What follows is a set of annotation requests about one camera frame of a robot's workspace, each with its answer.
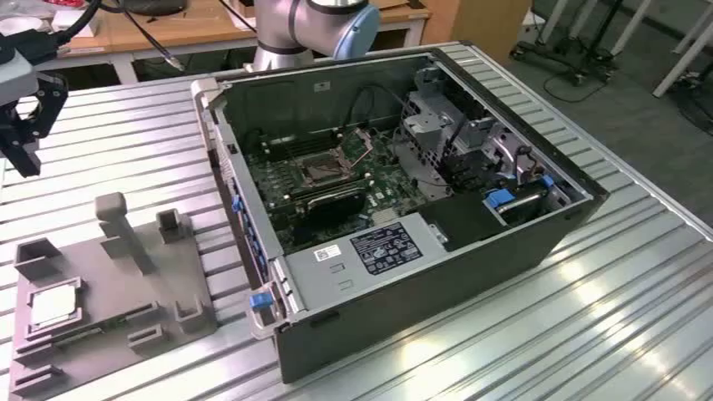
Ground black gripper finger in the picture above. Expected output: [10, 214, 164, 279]
[0, 71, 70, 179]

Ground silver CPU chip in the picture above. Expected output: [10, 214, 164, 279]
[31, 287, 79, 325]

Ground black RAM slot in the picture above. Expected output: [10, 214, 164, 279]
[267, 140, 344, 163]
[270, 179, 356, 201]
[275, 185, 364, 209]
[262, 131, 343, 150]

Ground CPU socket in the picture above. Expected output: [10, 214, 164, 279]
[298, 152, 351, 190]

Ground white bowl tray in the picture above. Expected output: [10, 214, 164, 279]
[0, 4, 58, 34]

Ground black round object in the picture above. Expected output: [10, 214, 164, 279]
[120, 0, 187, 13]

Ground wooden desk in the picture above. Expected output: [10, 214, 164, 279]
[0, 0, 434, 87]

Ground grey parts rack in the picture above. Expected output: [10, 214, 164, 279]
[10, 192, 219, 398]

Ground green RAM stick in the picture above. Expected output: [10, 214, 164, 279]
[52, 315, 132, 348]

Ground metal socket cover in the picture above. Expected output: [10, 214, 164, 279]
[350, 127, 382, 148]

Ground silver power supply unit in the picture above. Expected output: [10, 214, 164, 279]
[282, 211, 454, 313]

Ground green motherboard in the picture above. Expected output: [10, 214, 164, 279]
[244, 127, 434, 256]

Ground grey metal drive cage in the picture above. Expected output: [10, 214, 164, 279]
[399, 65, 507, 195]

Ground open black PC case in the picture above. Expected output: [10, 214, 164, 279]
[188, 39, 609, 384]

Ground wooden cabinet side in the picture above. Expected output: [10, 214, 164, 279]
[454, 0, 531, 64]

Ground silver metal tube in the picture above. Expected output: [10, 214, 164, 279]
[498, 192, 543, 215]

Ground black rolling stand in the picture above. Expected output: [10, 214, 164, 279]
[511, 0, 623, 87]

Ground white table legs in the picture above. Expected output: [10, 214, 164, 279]
[651, 0, 713, 98]

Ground black cable with metal plug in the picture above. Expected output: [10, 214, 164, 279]
[119, 0, 187, 71]

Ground thin black cable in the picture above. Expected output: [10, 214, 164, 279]
[218, 0, 259, 33]

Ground black looped internal cable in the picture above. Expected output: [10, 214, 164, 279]
[340, 84, 418, 129]

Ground wire locking lever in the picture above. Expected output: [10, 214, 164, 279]
[351, 144, 375, 168]

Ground black plastic duct cover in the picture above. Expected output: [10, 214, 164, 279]
[418, 192, 514, 252]

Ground blue disk carrier handle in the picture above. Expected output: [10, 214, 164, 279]
[482, 187, 515, 211]

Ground internal wire bundle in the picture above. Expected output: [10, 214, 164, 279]
[514, 145, 547, 183]

